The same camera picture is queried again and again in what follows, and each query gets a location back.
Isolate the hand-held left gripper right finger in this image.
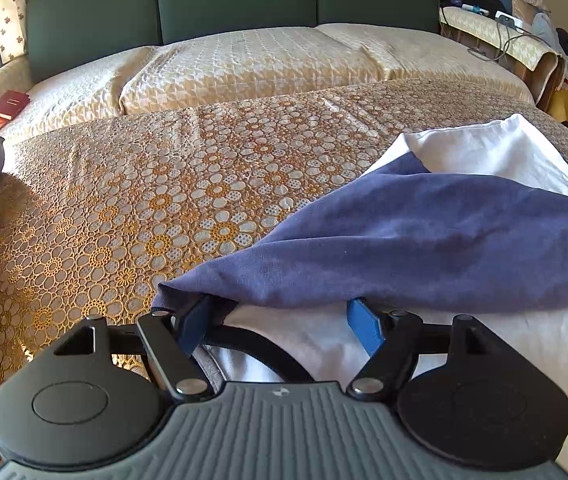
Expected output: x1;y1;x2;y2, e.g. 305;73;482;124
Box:
346;297;515;403

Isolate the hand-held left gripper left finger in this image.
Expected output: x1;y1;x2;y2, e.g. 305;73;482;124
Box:
38;294;215;403

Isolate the white and navy shirt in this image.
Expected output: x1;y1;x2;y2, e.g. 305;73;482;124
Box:
153;114;568;480

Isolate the beige quilted sofa cover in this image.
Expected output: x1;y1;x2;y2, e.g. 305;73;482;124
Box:
0;22;535;146

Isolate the red booklet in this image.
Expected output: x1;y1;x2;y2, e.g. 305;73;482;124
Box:
0;90;31;121

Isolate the wooden armchair with beige cover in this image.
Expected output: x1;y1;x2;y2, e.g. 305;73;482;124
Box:
439;0;568;111

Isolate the light blue jacket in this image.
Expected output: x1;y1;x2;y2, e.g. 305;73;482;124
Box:
531;12;568;93

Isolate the bear print gift bag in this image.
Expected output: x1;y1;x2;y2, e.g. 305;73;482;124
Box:
0;0;29;68

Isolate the grey power cable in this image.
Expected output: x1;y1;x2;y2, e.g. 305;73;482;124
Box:
466;20;535;61

